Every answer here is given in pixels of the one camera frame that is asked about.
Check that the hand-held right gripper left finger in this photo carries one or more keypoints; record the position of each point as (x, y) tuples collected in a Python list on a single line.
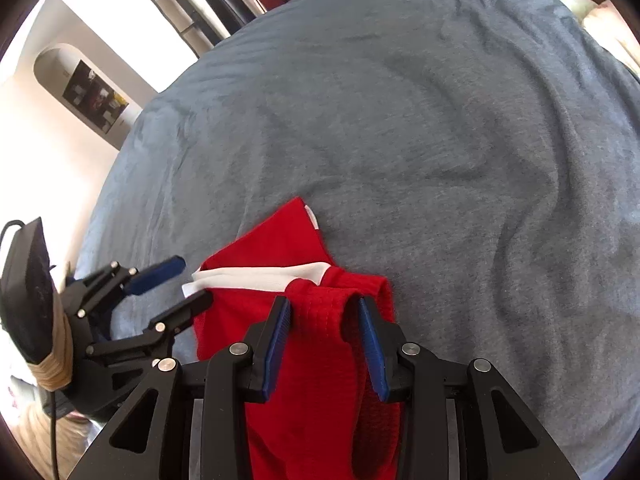
[(275, 345)]

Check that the black ladder rack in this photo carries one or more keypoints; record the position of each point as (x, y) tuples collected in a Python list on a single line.
[(192, 20)]

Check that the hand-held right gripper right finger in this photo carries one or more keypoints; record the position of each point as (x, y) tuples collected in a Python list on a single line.
[(372, 350)]

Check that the floral cream pillow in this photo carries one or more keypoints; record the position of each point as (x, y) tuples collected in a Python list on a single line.
[(615, 30)]

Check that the light green pillow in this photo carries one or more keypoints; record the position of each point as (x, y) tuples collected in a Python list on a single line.
[(575, 2)]

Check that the person's left hand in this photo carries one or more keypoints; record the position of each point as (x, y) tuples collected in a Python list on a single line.
[(55, 360)]

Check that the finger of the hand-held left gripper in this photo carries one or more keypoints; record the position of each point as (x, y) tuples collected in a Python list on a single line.
[(185, 310), (155, 275)]

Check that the grey-blue blanket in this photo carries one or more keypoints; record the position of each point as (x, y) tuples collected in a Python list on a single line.
[(425, 135)]

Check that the arched wall shelf niche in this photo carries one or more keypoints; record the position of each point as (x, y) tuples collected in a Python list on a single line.
[(85, 90)]

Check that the red shorts with white trim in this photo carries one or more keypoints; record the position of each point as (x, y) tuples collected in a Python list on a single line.
[(310, 360)]

